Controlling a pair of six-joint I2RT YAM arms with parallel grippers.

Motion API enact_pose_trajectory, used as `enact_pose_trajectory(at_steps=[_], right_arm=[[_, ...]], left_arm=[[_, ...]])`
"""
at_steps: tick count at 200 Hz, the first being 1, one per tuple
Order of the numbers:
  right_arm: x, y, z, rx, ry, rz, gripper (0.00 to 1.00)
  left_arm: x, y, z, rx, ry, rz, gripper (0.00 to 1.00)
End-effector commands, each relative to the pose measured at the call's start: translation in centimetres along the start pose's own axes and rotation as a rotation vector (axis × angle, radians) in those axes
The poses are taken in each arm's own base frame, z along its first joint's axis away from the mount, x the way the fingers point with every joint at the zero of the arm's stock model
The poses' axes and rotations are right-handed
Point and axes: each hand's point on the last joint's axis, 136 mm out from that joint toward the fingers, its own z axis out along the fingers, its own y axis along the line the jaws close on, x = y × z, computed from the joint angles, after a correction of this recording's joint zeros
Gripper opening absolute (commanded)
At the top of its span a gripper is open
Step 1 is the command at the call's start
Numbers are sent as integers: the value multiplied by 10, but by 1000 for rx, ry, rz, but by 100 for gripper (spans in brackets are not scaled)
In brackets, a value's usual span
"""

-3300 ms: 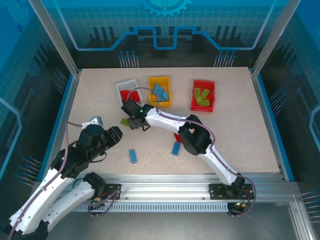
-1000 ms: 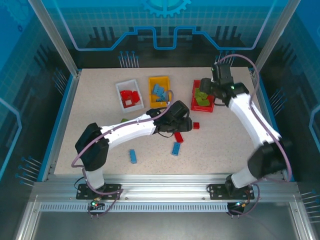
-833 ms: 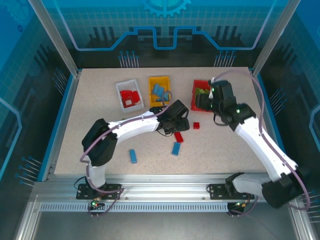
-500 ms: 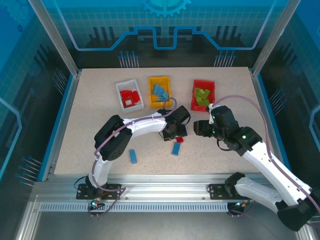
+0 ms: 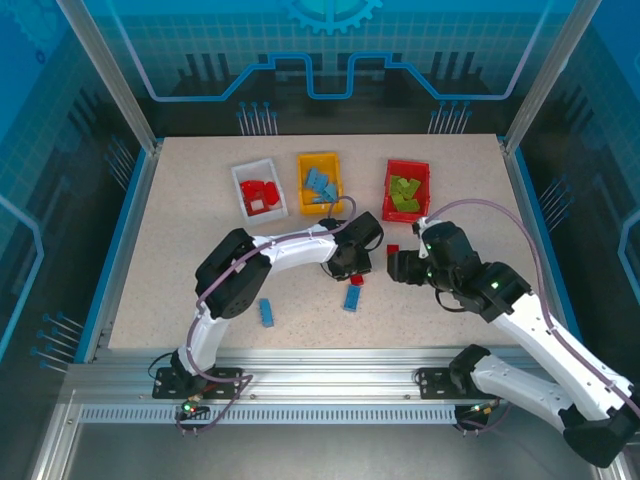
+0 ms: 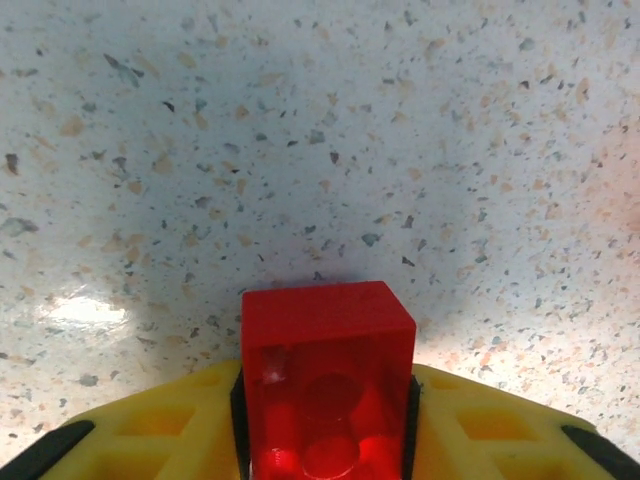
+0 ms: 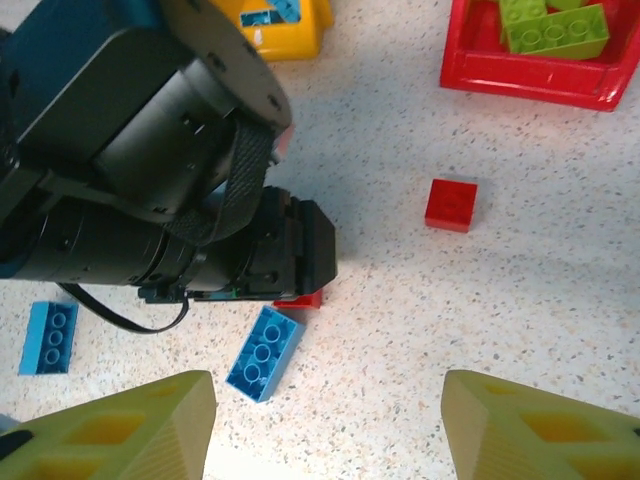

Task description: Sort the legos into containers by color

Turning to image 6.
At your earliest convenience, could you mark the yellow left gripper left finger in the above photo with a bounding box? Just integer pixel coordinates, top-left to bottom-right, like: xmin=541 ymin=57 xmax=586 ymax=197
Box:
xmin=0 ymin=359 xmax=252 ymax=480

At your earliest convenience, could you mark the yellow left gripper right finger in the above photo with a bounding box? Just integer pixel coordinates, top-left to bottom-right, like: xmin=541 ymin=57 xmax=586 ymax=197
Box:
xmin=398 ymin=362 xmax=640 ymax=480

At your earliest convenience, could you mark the small red lego brick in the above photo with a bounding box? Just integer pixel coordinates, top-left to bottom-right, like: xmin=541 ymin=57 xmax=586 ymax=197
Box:
xmin=240 ymin=280 xmax=418 ymax=480

